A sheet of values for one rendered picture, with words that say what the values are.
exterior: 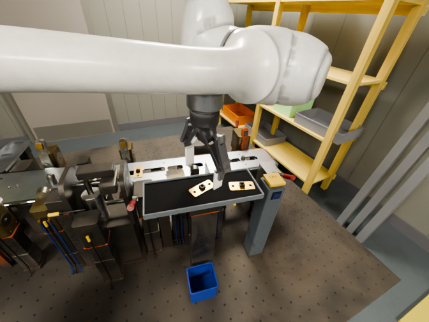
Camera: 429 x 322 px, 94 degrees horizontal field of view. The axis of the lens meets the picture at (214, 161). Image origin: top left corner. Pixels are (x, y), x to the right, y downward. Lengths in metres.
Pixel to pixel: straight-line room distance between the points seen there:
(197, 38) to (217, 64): 0.17
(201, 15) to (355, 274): 1.16
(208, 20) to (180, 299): 0.92
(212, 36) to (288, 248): 0.99
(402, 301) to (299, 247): 1.22
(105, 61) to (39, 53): 0.05
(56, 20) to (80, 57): 2.99
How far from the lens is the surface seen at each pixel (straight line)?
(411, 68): 2.45
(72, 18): 3.22
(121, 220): 0.87
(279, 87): 0.32
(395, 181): 2.12
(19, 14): 3.30
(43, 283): 1.17
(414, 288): 2.40
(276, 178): 0.74
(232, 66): 0.26
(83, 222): 0.75
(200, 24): 0.42
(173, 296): 0.98
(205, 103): 0.45
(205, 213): 0.68
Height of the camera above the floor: 1.62
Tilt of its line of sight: 36 degrees down
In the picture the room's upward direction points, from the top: 4 degrees clockwise
